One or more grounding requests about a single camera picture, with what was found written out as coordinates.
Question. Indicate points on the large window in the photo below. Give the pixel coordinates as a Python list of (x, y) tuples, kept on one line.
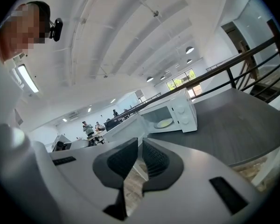
[(177, 81)]

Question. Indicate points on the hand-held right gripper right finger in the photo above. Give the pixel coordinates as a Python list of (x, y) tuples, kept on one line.
[(163, 167)]

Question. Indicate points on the white round plate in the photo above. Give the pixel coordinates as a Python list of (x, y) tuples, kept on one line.
[(156, 125)]

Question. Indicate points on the black head-worn camera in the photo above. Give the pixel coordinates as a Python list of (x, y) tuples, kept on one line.
[(57, 29)]

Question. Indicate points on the black monitor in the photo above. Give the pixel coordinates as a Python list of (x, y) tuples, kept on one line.
[(112, 125)]

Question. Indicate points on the pale yellow food portion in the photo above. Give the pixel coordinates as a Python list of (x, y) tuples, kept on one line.
[(165, 123)]

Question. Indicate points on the person in white coat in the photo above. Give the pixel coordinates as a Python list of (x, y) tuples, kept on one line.
[(4, 97)]

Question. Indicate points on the white microwave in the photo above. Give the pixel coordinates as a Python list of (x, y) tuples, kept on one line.
[(184, 111)]

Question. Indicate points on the person's head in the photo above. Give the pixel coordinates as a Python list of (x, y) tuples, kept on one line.
[(21, 31)]

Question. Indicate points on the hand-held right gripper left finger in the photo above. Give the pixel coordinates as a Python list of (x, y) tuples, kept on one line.
[(116, 167)]

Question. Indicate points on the long ceiling light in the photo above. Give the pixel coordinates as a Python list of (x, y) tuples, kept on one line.
[(28, 78)]

